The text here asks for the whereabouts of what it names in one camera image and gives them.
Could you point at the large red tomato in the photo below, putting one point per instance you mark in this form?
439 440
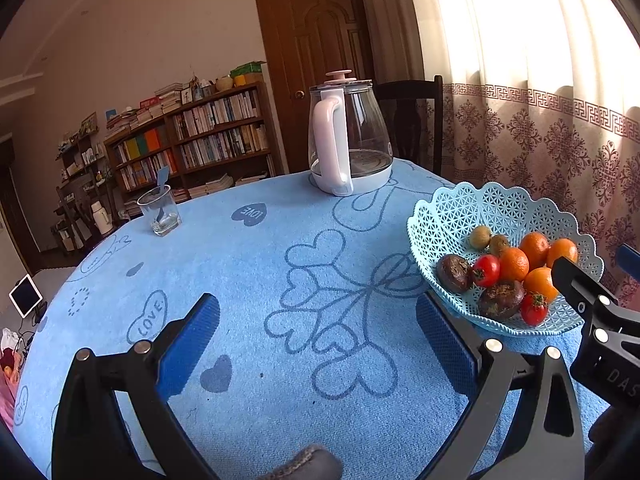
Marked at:
487 270

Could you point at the wooden bookcase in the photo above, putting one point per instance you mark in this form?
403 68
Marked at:
175 142

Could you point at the light blue lattice basket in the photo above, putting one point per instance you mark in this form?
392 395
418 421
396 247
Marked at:
450 220

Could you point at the tan longan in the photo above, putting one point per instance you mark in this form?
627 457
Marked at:
499 245
481 236

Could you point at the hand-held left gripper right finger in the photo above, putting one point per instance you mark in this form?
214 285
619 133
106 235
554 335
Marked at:
445 340

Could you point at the large brown water chestnut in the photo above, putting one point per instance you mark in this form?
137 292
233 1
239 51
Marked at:
501 299

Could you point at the white tablet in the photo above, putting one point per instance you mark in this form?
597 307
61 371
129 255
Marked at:
25 296

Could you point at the small red tomato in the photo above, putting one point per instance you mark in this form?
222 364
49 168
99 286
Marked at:
534 308

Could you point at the yellow cup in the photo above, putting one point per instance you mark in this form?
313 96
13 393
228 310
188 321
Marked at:
240 80

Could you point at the grey woven mat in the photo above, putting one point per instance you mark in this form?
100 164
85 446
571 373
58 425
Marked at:
52 280

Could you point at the rows of shelved books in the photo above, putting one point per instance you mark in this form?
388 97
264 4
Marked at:
220 112

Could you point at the green box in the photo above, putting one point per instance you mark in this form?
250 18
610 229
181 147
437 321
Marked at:
247 68

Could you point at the brown wooden door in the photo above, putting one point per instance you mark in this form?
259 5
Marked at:
320 60

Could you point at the pink cloth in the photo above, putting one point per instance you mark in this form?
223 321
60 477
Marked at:
6 402

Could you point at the small brown water chestnut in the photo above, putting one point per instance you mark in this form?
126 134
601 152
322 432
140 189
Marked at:
454 272

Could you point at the book stacks atop bookcase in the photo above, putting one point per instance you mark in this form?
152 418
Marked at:
145 107

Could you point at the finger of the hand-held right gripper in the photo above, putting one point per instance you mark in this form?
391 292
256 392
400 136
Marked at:
631 262
575 280

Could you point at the framed picture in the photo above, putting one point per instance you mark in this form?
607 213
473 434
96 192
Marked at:
89 122

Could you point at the clear glass cup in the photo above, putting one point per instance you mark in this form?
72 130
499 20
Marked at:
160 215

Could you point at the patterned beige curtain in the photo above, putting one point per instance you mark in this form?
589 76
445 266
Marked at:
525 85

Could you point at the round tan jar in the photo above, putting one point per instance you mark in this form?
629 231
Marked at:
225 83

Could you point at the white cloth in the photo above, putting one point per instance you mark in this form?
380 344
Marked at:
9 337

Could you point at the white thermos flask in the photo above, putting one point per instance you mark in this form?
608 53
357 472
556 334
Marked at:
102 216

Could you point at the dark wooden chair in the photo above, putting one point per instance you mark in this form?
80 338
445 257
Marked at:
410 120

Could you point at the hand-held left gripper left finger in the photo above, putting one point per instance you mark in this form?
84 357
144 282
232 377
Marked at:
192 340

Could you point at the oval orange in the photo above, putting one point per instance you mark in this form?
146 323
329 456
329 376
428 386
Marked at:
541 284

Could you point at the person's left hand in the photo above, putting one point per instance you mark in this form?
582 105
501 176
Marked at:
310 465

